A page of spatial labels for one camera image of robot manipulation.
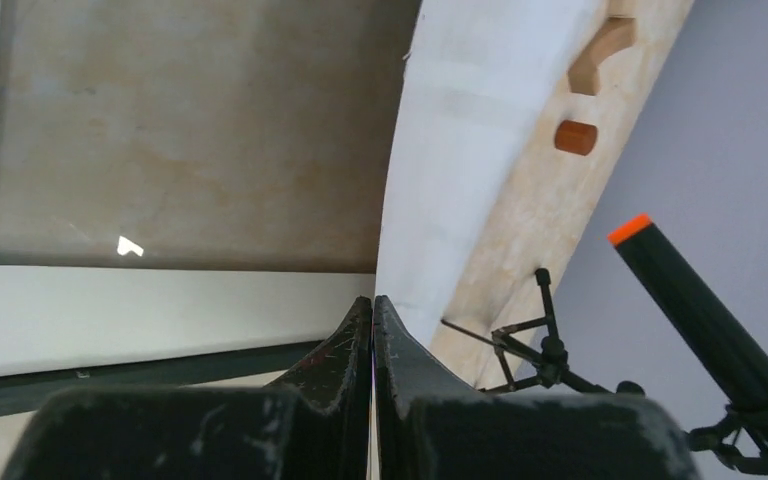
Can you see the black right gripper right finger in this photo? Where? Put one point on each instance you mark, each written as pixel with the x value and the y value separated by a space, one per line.
pixel 433 425

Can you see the orange cylinder block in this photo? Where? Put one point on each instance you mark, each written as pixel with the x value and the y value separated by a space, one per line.
pixel 575 137

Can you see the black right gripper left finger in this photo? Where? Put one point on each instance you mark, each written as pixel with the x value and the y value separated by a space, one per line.
pixel 312 422

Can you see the white mat board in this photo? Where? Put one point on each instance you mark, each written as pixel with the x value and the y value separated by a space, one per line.
pixel 188 177

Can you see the black microphone on tripod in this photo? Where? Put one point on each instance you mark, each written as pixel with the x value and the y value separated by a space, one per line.
pixel 532 353

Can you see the black picture frame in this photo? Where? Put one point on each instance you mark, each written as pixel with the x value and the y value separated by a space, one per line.
pixel 27 392

